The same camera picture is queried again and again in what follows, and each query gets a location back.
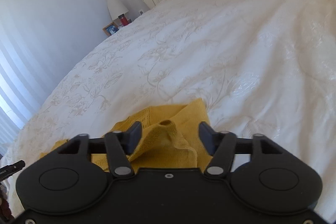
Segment yellow knit sweater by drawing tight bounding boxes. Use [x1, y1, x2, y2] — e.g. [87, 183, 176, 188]
[39, 97, 214, 172]

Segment white floral bedspread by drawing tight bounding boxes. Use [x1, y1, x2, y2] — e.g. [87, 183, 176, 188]
[1, 0, 335, 221]

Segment white window blinds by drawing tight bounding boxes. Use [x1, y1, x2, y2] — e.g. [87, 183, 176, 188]
[1, 20, 63, 154]

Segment red tumbler bottle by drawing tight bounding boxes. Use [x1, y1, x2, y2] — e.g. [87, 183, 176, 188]
[118, 14, 129, 26]

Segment white table lamp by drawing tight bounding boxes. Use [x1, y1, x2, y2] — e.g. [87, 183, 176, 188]
[107, 0, 129, 20]

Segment wooden picture frame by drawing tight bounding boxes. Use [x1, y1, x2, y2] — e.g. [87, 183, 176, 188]
[102, 22, 119, 36]

